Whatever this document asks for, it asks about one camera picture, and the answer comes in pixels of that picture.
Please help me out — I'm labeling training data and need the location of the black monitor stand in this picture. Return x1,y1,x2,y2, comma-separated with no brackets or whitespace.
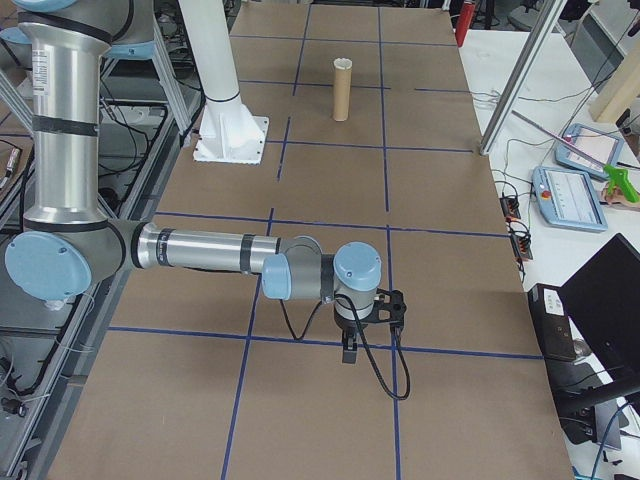
552,367,640,446

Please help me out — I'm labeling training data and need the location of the brown cardboard tube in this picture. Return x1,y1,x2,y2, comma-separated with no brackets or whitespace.
331,58,354,123

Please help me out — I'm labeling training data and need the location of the small black orange adapter board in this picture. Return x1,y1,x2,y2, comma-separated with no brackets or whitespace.
500,194,522,222
510,231,535,263

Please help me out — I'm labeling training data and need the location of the blue cable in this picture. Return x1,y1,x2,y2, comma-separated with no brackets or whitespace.
589,399,632,480

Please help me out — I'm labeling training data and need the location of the blue grey teach pendant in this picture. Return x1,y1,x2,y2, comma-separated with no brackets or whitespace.
530,165,610,234
553,122,627,182

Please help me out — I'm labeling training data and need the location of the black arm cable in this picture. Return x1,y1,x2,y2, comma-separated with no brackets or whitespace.
277,294,412,401

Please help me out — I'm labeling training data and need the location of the red tube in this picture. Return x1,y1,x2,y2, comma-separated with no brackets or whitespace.
455,0,477,49

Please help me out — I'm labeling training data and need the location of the person's right hand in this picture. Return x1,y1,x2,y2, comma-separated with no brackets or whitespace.
602,182,632,207

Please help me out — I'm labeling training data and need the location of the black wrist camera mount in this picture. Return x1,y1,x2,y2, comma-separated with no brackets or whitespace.
372,288,407,334

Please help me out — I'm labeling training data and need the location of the black box with white label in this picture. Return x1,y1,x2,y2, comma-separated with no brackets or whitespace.
526,282,577,362

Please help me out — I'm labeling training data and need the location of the aluminium profile post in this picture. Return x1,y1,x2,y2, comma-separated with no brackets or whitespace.
478,0,571,157

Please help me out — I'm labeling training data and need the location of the cream wooden beam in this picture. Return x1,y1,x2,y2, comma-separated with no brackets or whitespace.
589,27,640,125

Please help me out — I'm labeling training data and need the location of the grey office chair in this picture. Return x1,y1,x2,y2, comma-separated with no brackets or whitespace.
507,0,551,31

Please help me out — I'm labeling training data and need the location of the green handled reach grabber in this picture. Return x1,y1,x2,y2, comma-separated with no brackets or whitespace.
509,110,640,204

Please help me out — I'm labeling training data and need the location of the white cable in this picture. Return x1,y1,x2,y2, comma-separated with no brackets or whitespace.
471,86,507,110

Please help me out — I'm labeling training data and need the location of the black monitor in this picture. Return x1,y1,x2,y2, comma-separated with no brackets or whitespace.
558,232,640,384

